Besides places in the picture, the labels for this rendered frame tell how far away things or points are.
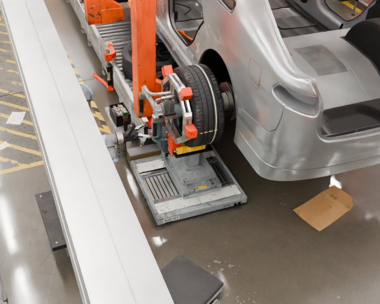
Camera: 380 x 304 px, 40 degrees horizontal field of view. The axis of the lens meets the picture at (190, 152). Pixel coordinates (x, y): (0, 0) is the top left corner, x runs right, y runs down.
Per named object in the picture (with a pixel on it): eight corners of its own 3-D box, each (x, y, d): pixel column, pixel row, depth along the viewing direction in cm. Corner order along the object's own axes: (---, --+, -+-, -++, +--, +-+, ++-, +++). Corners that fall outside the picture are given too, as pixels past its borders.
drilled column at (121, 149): (126, 156, 509) (125, 121, 483) (116, 158, 506) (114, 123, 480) (123, 150, 517) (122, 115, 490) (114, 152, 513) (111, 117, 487)
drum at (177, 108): (182, 120, 427) (183, 105, 418) (157, 125, 420) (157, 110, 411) (176, 111, 437) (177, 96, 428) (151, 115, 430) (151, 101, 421)
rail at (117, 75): (152, 139, 504) (152, 120, 491) (143, 141, 501) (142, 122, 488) (91, 27, 679) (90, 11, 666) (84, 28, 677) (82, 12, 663)
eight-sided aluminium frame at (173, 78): (190, 154, 425) (193, 98, 391) (182, 156, 423) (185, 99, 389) (167, 117, 464) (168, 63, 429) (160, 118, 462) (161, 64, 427)
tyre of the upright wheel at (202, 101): (193, 50, 442) (192, 119, 479) (167, 55, 435) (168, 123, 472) (227, 84, 391) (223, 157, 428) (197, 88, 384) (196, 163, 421)
